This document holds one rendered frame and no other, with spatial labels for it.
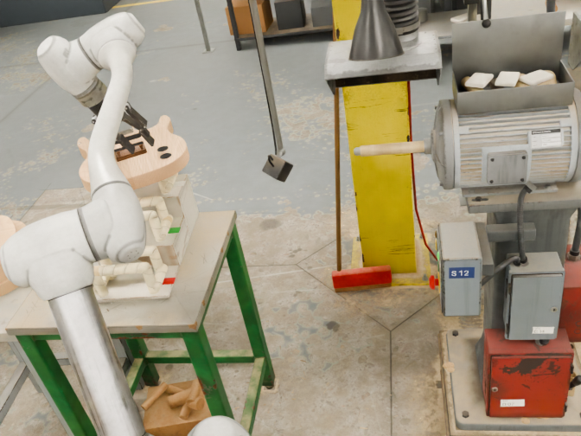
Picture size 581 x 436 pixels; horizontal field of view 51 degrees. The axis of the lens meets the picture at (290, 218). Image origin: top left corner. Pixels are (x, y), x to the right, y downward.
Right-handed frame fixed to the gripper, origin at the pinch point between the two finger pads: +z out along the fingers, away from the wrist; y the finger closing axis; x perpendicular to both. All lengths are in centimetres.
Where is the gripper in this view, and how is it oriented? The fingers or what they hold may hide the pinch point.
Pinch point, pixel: (137, 141)
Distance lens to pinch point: 200.6
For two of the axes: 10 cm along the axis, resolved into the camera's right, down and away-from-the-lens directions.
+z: 4.3, 5.5, 7.2
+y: 9.0, -2.8, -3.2
